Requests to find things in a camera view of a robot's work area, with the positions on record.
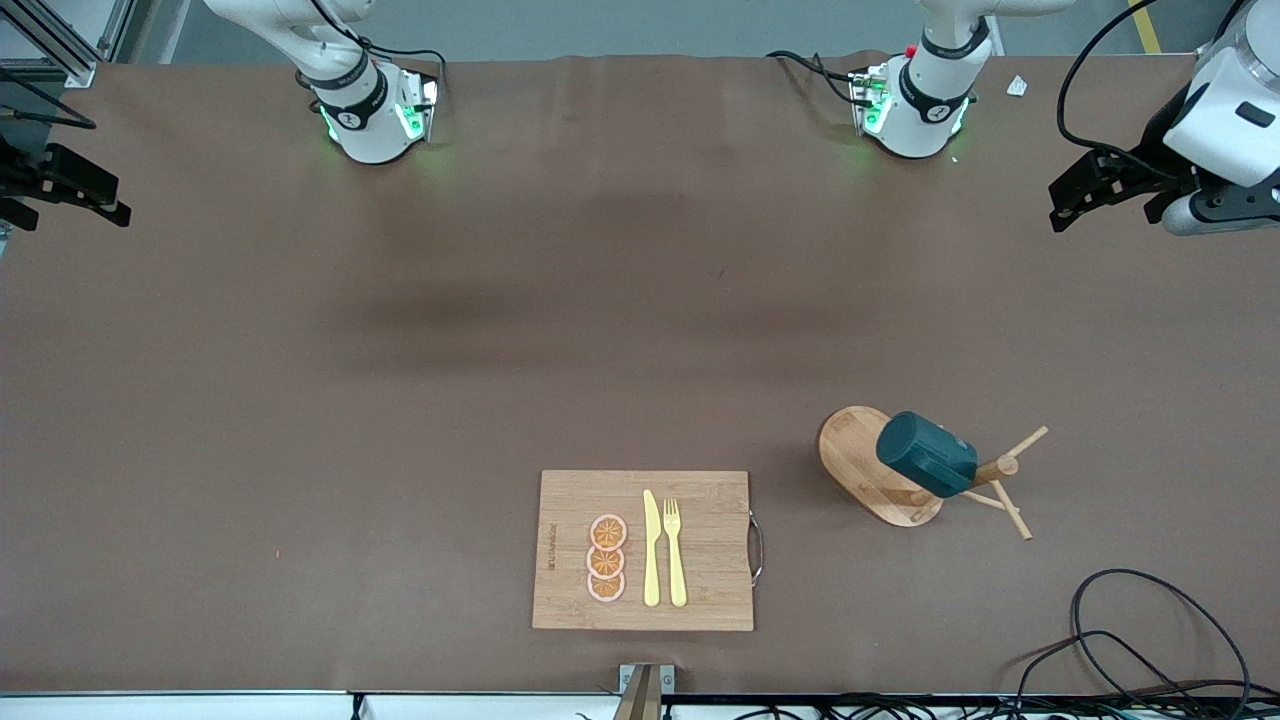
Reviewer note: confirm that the yellow plastic knife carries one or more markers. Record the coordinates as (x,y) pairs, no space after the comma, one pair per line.
(651,550)

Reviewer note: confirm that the teal HOME mug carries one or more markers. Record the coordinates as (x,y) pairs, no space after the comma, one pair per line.
(925,455)

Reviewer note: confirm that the wooden mug tree stand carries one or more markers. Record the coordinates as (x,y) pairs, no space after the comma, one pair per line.
(850,450)

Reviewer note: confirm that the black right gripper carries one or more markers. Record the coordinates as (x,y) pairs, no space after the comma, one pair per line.
(18,172)

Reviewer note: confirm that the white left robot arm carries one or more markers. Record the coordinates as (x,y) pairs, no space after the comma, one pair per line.
(925,100)

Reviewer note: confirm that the aluminium frame profile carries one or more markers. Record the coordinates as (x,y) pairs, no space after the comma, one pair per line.
(75,68)

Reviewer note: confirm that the yellow plastic fork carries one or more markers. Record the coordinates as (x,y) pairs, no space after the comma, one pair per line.
(676,560)

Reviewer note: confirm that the small white paper scrap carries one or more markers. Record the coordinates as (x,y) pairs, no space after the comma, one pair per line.
(1017,86)

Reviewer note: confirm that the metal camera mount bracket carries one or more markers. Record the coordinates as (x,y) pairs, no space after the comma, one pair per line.
(645,695)

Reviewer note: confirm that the toy orange slice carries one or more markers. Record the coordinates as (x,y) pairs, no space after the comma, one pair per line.
(605,562)
(606,587)
(608,532)

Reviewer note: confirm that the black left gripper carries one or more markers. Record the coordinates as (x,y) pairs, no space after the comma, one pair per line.
(1150,164)

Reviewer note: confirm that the silver arm base connector block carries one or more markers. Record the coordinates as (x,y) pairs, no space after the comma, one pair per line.
(870,100)
(420,110)

